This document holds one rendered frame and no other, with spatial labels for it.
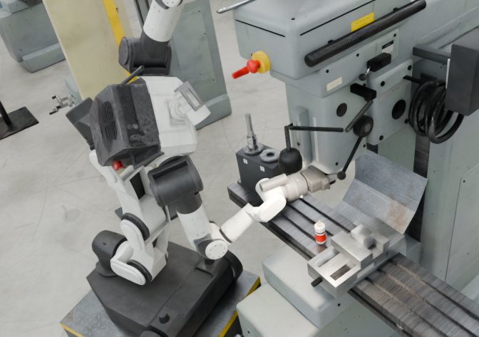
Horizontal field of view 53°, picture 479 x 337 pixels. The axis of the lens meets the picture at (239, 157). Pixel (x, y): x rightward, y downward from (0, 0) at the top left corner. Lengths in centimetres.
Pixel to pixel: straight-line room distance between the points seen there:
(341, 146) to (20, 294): 256
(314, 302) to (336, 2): 108
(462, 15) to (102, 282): 194
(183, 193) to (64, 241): 234
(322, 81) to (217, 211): 228
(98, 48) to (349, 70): 188
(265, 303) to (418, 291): 60
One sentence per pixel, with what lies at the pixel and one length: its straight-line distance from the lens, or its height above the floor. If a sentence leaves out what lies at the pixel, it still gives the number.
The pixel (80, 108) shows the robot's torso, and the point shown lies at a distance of 182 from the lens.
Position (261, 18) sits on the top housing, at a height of 188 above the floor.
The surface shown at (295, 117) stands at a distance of 150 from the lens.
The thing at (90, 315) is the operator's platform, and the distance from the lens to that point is 264.
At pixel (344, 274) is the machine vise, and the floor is 97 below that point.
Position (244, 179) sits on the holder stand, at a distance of 221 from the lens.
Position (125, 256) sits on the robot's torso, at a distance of 238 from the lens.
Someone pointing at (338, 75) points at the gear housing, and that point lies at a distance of 139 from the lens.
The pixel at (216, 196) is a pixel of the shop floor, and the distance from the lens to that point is 363.
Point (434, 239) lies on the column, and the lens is 217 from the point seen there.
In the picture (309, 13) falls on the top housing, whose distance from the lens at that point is 126.
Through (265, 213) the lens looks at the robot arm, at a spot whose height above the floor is 122.
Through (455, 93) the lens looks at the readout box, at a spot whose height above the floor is 158.
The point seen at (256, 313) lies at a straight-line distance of 201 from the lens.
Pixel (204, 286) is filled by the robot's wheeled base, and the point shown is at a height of 59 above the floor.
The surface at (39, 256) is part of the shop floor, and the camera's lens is 374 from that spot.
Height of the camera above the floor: 233
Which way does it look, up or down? 36 degrees down
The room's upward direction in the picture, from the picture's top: 11 degrees counter-clockwise
